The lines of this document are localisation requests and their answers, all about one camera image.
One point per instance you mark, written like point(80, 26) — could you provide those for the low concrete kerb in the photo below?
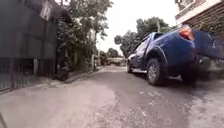
point(77, 77)

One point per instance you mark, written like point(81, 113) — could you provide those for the grey concrete road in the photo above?
point(110, 106)

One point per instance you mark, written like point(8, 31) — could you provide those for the group of leafy trees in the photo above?
point(80, 33)

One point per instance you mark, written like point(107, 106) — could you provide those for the group of tall trees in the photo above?
point(146, 26)

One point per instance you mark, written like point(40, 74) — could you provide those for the blue pickup truck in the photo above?
point(166, 50)

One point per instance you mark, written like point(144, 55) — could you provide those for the dark metal fence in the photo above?
point(26, 33)

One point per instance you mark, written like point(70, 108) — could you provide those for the pale building with brick wall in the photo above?
point(206, 18)

